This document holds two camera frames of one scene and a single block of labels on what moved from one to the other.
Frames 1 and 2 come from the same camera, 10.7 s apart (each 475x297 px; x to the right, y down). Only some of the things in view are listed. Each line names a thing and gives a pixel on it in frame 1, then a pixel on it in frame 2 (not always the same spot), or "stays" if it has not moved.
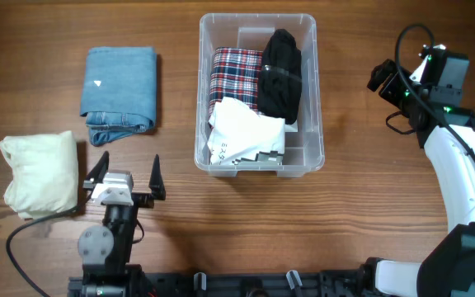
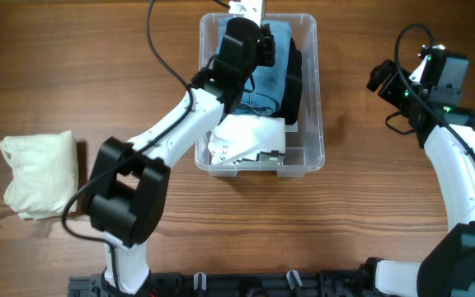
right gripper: x=398 y=77 stays
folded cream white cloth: x=44 y=176 stays
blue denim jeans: x=118 y=93 → x=263 y=91
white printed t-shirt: x=241 y=136 stays
